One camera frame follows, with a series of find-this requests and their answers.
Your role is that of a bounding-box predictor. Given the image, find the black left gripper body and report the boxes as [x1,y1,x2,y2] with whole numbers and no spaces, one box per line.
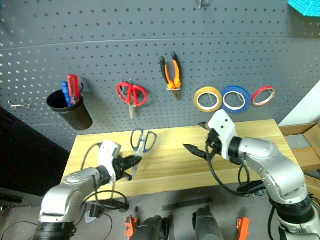
[112,155,129,181]

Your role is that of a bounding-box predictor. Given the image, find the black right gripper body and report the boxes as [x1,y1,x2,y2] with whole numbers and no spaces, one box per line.
[205,128,223,157]

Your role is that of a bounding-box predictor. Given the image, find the blue black handled scissors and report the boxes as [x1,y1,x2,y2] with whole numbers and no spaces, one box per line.
[130,128,158,180]

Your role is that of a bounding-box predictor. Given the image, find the yellow tape roll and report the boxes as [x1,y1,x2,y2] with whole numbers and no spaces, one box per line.
[193,86,223,113]

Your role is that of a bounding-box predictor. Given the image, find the blue tape roll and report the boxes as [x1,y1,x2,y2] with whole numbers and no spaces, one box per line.
[221,85,251,114]

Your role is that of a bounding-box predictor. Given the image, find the red tape roll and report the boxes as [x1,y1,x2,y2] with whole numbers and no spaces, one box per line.
[251,85,277,108]

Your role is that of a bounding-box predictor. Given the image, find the grey metal pegboard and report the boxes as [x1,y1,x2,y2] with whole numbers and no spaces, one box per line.
[0,0,320,154]

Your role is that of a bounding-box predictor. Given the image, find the light wooden table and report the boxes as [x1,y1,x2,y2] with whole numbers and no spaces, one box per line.
[61,119,305,201]

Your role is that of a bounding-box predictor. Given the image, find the small black box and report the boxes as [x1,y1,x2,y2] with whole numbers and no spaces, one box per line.
[89,204,105,219]

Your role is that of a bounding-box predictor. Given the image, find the orange plastic part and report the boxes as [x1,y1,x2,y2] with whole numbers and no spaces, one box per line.
[124,215,139,240]
[236,216,251,240]

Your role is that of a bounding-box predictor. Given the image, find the black flat strip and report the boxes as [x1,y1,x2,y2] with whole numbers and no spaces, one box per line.
[162,196,214,211]

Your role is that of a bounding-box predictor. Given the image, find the dark rounded shape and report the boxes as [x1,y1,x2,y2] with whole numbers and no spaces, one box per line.
[129,215,171,240]
[192,205,224,240]

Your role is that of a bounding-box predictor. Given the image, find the black plastic cup holder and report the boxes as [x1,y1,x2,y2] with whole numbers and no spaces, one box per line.
[46,89,94,131]

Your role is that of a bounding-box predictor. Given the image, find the large brown cardboard box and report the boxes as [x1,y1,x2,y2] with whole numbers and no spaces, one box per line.
[278,122,320,174]

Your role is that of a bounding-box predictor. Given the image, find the small brown cardboard box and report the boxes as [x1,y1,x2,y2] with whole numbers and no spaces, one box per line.
[303,172,320,201]

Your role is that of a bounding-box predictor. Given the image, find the teal mesh object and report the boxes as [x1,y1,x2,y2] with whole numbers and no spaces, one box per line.
[287,0,320,18]

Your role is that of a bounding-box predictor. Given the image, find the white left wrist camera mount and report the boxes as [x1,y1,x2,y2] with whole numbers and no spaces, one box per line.
[95,139,123,176]

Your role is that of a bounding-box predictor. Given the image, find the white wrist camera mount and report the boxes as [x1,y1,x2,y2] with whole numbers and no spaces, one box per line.
[207,109,237,161]
[95,139,123,176]

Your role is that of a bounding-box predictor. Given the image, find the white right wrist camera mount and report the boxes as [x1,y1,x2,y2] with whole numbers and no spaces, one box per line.
[207,109,237,161]

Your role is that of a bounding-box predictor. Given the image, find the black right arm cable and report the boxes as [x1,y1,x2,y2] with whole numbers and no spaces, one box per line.
[205,146,266,198]

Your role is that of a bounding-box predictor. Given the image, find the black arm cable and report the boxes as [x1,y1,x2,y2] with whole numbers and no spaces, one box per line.
[81,141,130,213]
[205,146,266,198]

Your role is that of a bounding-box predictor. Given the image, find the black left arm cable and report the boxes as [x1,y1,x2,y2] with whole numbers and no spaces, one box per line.
[81,141,130,213]

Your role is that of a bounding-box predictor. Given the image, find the orange black handled pliers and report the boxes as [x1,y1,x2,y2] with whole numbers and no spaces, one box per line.
[159,51,182,101]

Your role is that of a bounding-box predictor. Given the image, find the red handled scissors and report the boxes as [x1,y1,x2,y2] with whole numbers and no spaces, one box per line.
[115,81,149,120]

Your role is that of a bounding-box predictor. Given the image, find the blue handled screwdriver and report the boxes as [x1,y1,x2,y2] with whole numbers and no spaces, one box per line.
[61,80,73,107]

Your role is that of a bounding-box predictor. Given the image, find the red handled screwdriver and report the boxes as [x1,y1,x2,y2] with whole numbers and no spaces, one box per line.
[66,73,82,105]

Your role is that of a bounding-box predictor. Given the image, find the thin black floor cable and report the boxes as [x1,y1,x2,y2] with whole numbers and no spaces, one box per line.
[0,219,40,240]

